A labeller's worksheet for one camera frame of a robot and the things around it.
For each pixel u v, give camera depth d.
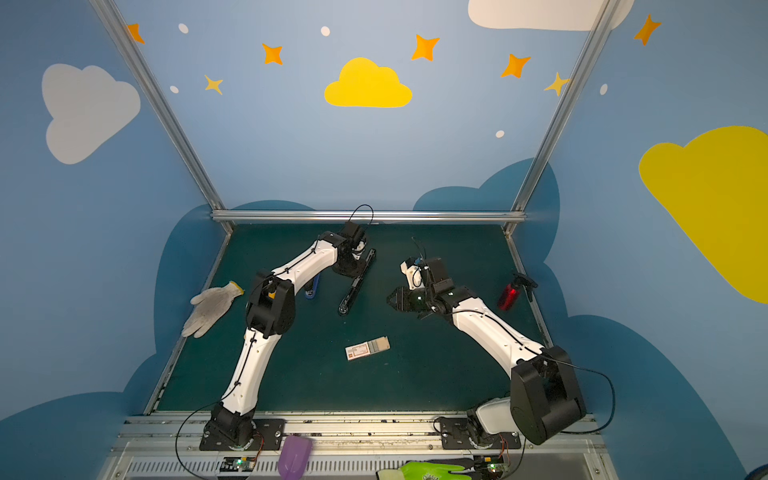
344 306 0.96
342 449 0.73
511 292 0.91
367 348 0.88
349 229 0.87
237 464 0.71
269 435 0.74
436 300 0.65
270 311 0.62
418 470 0.69
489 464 0.71
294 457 0.71
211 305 0.98
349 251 0.82
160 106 0.84
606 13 0.69
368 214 0.93
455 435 0.75
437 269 0.67
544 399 0.42
